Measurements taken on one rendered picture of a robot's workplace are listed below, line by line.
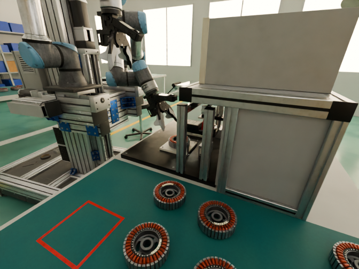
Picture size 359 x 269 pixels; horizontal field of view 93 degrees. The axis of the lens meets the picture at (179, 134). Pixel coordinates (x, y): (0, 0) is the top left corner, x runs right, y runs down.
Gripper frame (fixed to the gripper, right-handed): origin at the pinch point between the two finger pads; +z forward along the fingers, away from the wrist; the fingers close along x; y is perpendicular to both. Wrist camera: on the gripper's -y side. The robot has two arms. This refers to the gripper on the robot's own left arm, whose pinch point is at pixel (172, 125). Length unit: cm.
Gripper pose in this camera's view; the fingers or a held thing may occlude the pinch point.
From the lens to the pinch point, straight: 88.4
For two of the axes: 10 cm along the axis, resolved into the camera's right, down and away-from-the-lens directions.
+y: -7.9, 2.8, 5.5
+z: 4.3, 8.9, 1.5
